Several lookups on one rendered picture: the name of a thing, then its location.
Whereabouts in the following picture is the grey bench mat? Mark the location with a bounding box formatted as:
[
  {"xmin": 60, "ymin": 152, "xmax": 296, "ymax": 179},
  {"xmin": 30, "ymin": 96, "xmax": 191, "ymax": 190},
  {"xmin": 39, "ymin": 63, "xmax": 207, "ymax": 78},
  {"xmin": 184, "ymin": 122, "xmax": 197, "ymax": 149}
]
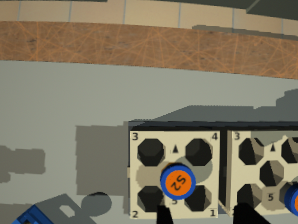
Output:
[{"xmin": 0, "ymin": 60, "xmax": 298, "ymax": 224}]

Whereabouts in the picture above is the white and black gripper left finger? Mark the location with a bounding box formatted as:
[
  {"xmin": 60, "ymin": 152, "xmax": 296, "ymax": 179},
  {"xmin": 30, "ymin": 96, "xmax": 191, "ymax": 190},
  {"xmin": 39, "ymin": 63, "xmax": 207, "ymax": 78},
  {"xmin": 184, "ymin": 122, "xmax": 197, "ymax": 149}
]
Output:
[{"xmin": 156, "ymin": 205, "xmax": 174, "ymax": 224}]

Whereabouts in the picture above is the dark grey flat base plate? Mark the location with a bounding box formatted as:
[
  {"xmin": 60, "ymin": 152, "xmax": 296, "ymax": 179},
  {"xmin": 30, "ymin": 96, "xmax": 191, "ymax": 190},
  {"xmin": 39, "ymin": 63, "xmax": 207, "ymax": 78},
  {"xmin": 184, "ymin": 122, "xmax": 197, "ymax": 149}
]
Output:
[{"xmin": 128, "ymin": 122, "xmax": 298, "ymax": 214}]

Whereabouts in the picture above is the blue tube rack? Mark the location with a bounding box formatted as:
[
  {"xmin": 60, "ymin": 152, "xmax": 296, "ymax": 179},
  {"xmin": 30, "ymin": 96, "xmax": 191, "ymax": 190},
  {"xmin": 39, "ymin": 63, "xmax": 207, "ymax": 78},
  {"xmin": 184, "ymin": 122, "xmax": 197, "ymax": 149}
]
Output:
[{"xmin": 12, "ymin": 204, "xmax": 54, "ymax": 224}]

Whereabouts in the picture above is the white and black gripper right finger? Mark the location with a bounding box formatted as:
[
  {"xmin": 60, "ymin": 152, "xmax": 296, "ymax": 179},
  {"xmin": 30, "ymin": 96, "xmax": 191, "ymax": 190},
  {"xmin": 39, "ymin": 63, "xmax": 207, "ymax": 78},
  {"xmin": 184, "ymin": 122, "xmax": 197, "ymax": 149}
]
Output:
[{"xmin": 233, "ymin": 203, "xmax": 271, "ymax": 224}]

